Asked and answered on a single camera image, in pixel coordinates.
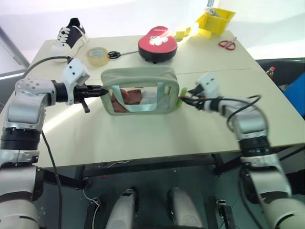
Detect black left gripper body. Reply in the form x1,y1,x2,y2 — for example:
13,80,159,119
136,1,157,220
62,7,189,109
72,84,91,114

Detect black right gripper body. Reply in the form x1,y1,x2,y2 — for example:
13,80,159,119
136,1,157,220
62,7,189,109
189,86,208,106

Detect green clear-window zip pouch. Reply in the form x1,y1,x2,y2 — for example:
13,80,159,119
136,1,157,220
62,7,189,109
100,66,181,116

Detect red cloth inside pouch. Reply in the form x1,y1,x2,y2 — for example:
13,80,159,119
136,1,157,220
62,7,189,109
111,88,144,113

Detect white cloth inside pouch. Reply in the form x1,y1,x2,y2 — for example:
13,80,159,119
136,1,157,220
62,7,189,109
140,91,168,112

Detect clear packing tape roll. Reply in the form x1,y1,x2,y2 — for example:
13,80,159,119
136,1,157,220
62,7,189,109
85,46,111,68

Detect black and white sneaker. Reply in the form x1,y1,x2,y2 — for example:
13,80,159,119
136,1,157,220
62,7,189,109
50,17,90,63

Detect red and black oval case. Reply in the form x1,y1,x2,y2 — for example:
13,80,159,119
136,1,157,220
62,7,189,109
137,25,178,65

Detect small yellow box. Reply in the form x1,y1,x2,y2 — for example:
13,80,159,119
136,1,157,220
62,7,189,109
174,23,192,42

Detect yellow plastic storage bin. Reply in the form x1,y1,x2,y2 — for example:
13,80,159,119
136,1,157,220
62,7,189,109
195,7,237,39

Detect red capped bottle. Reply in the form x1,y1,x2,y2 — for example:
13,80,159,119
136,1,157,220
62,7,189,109
265,66,278,81

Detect white roll in bin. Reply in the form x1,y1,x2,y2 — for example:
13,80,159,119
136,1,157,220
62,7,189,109
205,7,224,18

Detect black storage crate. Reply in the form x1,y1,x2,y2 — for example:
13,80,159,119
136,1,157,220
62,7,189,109
255,57,305,93

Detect blue box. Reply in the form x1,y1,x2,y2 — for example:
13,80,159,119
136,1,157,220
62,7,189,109
283,71,305,118

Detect silver right robot leg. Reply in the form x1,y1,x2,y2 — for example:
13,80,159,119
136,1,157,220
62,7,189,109
166,187,203,229

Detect silver robot leg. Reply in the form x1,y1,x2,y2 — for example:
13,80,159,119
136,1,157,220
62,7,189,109
166,187,203,229
105,187,139,229

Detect silver left robot leg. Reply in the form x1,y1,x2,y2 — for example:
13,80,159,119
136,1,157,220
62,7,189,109
105,187,139,229

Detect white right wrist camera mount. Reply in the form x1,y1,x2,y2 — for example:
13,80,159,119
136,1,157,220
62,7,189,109
195,73,222,99

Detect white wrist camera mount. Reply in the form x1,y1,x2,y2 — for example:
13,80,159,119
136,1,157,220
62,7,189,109
62,58,91,106
195,73,222,99

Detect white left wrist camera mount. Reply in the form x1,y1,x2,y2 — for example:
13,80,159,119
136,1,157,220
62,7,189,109
62,58,91,106

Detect black handled scissors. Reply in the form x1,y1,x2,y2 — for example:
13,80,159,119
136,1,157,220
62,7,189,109
107,50,139,60

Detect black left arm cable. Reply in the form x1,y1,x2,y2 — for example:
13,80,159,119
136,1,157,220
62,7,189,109
22,56,72,229

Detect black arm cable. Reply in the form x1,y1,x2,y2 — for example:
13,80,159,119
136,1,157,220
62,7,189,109
226,94,263,131
22,56,72,229

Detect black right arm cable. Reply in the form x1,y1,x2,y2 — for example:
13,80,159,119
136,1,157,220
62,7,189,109
226,94,263,131

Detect red handled scissors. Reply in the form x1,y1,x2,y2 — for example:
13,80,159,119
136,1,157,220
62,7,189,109
218,36,238,51

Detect black metal table frame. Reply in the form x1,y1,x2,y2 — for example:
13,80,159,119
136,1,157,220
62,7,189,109
35,145,305,190

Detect thin white wire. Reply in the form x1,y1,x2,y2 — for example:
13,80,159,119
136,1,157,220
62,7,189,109
81,189,102,229

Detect black metal stand bracket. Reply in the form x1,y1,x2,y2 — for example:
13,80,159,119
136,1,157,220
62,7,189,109
215,198,237,229
84,197,102,229

